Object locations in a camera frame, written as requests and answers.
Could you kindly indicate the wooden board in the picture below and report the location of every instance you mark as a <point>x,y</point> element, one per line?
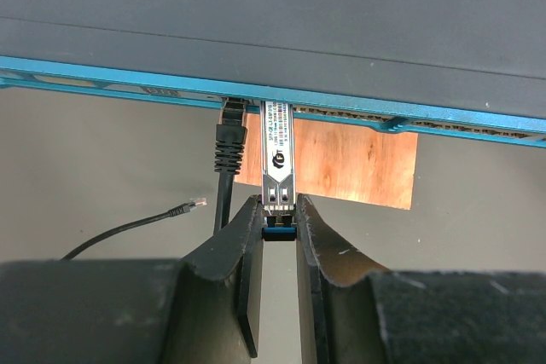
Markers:
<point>355,163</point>

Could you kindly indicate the silver SFP module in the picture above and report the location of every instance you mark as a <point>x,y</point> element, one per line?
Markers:
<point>278,185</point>

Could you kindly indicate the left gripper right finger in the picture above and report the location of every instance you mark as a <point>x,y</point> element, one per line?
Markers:
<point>338,320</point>

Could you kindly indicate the blue network switch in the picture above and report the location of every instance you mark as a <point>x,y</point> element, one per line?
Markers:
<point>466,68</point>

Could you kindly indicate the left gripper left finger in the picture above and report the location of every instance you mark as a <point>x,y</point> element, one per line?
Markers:
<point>221,290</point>

